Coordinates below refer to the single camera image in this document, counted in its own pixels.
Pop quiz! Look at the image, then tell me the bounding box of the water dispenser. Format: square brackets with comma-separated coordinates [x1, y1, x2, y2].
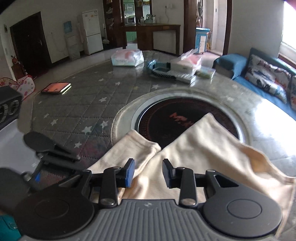
[63, 21, 80, 61]

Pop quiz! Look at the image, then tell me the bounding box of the flat butterfly cushion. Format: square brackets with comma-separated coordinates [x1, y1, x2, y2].
[244, 54, 291, 104]

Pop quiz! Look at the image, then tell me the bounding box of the tissue box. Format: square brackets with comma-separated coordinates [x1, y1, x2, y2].
[170, 49, 202, 75]

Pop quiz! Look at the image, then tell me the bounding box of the round black table heater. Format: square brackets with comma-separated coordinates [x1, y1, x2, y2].
[134, 97, 242, 150]

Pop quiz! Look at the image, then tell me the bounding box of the dark wooden cabinet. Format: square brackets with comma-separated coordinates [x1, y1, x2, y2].
[103, 1, 181, 56]

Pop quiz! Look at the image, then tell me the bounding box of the wet wipes pack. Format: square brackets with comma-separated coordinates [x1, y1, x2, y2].
[111, 49, 144, 67]

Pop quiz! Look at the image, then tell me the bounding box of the white refrigerator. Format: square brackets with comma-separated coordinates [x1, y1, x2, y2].
[81, 9, 103, 55]

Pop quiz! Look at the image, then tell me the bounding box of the green booklet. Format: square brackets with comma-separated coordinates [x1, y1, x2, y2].
[195, 66, 216, 79]

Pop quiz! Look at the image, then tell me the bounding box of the upright butterfly cushion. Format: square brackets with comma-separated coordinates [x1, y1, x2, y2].
[290, 75, 296, 111]

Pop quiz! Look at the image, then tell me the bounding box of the blue white kids cabinet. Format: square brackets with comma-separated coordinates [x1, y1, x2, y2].
[195, 28, 210, 54]

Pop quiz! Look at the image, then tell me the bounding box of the dark entrance door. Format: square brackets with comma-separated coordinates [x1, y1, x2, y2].
[10, 12, 52, 77]

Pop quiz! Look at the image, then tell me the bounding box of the blue corner sofa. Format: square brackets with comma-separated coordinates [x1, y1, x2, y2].
[213, 48, 295, 119]

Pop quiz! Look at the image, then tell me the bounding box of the cream sweater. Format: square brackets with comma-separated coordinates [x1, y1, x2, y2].
[90, 114, 295, 236]

